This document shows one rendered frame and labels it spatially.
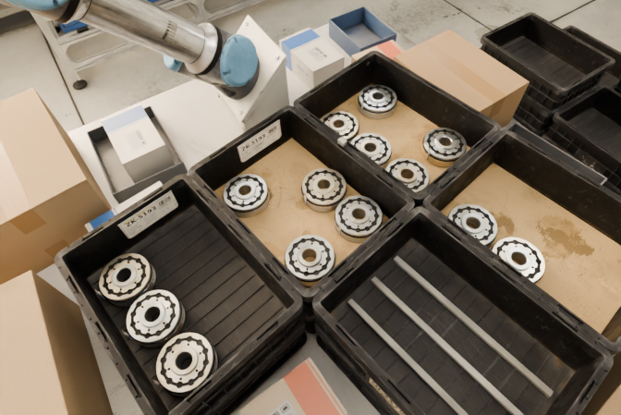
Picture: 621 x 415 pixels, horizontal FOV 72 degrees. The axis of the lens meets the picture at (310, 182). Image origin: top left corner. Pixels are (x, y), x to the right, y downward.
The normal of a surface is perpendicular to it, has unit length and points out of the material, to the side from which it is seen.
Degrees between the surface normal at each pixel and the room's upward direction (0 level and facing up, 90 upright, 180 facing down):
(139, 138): 0
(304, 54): 0
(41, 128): 0
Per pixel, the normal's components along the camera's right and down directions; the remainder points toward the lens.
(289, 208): -0.04, -0.59
